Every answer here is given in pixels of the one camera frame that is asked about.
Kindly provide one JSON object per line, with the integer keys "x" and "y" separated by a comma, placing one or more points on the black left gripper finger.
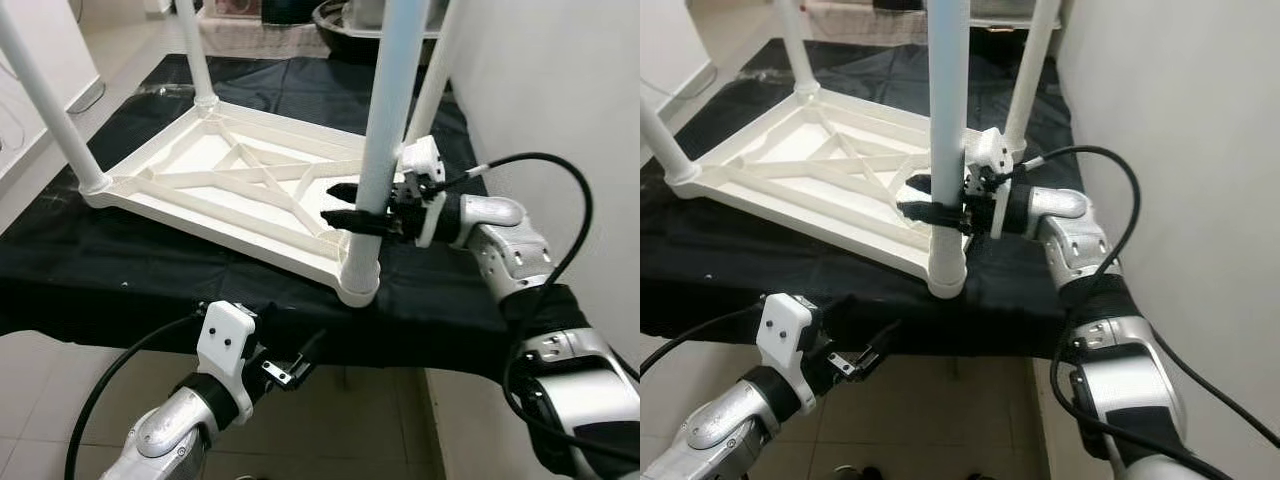
{"x": 868, "y": 352}
{"x": 810, "y": 304}
{"x": 298, "y": 360}
{"x": 245, "y": 310}

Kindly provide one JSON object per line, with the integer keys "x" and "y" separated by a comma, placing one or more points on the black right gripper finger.
{"x": 345, "y": 191}
{"x": 345, "y": 222}
{"x": 918, "y": 185}
{"x": 920, "y": 214}

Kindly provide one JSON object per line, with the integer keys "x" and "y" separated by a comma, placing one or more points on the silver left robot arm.
{"x": 720, "y": 425}
{"x": 165, "y": 430}

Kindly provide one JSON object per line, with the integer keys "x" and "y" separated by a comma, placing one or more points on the black tablecloth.
{"x": 100, "y": 270}
{"x": 720, "y": 270}

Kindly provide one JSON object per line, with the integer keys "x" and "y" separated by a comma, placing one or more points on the robot right leg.
{"x": 870, "y": 473}

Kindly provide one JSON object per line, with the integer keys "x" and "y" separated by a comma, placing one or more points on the robot leg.
{"x": 870, "y": 473}
{"x": 845, "y": 473}

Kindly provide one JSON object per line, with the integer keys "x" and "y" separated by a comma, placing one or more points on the robot left leg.
{"x": 845, "y": 473}

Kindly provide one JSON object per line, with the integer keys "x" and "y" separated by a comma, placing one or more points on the white plastic table top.
{"x": 160, "y": 200}
{"x": 750, "y": 190}

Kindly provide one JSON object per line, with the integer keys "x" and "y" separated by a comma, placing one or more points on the black wok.
{"x": 345, "y": 40}

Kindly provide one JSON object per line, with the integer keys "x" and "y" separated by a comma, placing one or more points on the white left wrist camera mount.
{"x": 225, "y": 345}
{"x": 785, "y": 335}

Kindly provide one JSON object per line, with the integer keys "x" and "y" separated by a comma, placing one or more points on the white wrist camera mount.
{"x": 785, "y": 335}
{"x": 225, "y": 345}
{"x": 990, "y": 155}
{"x": 420, "y": 165}

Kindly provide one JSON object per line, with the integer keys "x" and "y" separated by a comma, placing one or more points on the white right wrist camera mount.
{"x": 420, "y": 165}
{"x": 990, "y": 155}

